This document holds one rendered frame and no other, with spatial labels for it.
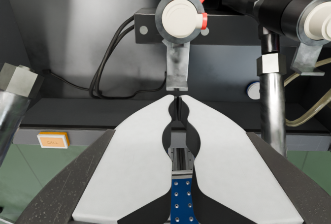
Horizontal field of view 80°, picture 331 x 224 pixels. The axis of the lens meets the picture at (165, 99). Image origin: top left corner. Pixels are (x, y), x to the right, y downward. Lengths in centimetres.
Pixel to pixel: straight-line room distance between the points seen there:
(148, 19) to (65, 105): 31
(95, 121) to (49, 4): 24
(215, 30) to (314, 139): 30
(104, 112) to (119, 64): 11
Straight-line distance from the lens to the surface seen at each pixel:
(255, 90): 49
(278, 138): 18
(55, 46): 49
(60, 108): 50
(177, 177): 83
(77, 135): 42
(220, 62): 45
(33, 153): 210
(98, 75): 26
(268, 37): 19
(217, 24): 28
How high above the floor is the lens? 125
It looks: 61 degrees down
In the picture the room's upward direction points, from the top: 178 degrees counter-clockwise
